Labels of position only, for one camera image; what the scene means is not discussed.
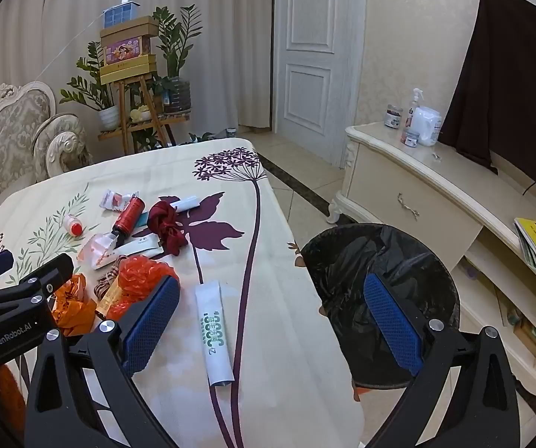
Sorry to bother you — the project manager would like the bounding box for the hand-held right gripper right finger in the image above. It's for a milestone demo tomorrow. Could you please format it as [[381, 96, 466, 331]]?
[[364, 273, 521, 448]]

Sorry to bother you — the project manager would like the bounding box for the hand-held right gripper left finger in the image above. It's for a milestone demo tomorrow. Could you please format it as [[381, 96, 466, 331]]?
[[24, 274, 181, 448]]

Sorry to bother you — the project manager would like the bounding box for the orange plastic wrapper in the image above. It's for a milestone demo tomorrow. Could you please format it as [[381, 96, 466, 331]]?
[[51, 274, 97, 337]]

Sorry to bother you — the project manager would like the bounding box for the orange mesh net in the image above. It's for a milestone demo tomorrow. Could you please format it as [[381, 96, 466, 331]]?
[[96, 254, 178, 323]]

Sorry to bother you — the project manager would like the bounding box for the clear orange-printed wrapper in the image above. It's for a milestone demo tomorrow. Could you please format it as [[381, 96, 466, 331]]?
[[78, 232, 119, 271]]

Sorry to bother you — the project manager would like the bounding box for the red checked ribbon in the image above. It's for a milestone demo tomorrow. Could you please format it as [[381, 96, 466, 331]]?
[[93, 254, 129, 299]]

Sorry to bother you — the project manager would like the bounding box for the large white tube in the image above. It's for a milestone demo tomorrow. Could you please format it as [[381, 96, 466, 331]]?
[[194, 280, 234, 388]]

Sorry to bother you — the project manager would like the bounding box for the white packet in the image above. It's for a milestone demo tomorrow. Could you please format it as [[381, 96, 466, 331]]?
[[118, 238, 163, 258]]

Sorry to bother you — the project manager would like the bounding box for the round bin with black bag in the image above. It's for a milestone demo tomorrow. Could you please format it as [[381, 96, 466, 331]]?
[[300, 223, 461, 390]]

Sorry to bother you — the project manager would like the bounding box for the pink and white wrapper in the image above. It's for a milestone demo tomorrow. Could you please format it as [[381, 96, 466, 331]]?
[[99, 189, 140, 213]]

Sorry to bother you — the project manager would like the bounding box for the red bottle with black cap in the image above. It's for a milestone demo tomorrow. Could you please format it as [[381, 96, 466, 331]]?
[[110, 196, 146, 247]]

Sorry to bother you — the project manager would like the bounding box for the dark red cloth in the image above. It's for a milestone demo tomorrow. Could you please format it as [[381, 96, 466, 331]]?
[[148, 200, 189, 256]]

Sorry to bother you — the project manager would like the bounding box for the small white tube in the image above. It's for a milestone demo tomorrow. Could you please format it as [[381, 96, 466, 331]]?
[[170, 195, 201, 212]]

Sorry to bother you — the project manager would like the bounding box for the ornate cream sofa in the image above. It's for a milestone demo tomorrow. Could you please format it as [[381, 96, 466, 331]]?
[[0, 81, 92, 248]]

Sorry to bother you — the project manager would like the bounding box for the floral cream tablecloth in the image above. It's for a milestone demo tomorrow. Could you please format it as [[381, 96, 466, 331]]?
[[0, 137, 367, 448]]

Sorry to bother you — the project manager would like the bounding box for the cream television cabinet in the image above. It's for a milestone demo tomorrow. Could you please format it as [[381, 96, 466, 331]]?
[[328, 121, 536, 411]]

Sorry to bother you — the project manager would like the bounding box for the plant in white pot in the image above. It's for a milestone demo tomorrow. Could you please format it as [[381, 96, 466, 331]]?
[[59, 41, 122, 131]]

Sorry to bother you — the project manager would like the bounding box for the wooden plant stand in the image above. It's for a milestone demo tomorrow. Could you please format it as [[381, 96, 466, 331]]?
[[97, 75, 190, 155]]

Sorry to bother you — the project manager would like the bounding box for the white plastic jug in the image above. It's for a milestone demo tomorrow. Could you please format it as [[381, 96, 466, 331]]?
[[410, 106, 442, 146]]

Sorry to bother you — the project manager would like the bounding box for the clear spray bottle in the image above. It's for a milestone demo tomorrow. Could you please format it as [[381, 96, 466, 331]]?
[[405, 88, 425, 134]]

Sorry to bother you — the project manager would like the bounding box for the yellow flat box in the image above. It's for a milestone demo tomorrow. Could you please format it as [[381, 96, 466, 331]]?
[[99, 53, 158, 85]]

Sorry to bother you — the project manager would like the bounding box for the tall plant in dark pot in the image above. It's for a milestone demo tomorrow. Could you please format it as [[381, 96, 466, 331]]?
[[151, 6, 203, 113]]

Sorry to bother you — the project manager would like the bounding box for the colourful printed box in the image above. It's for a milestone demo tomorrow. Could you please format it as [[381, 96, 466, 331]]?
[[102, 35, 153, 67]]

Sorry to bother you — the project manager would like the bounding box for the brown cardboard box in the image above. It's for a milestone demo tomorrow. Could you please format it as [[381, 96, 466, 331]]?
[[99, 15, 161, 47]]

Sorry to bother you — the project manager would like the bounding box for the blue compartment box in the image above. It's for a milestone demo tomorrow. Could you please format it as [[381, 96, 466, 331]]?
[[102, 1, 139, 29]]

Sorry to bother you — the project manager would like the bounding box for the dark brown cloth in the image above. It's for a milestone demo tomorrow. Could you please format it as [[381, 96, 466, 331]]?
[[438, 0, 536, 187]]

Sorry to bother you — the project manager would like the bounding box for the white panelled door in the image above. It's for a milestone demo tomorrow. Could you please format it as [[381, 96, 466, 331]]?
[[272, 0, 367, 169]]

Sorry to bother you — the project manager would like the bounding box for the cream curtain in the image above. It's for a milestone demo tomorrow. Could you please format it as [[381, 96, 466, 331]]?
[[0, 0, 275, 150]]

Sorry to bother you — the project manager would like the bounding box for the metal drawer handle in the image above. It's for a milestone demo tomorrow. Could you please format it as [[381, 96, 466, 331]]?
[[398, 192, 420, 221]]

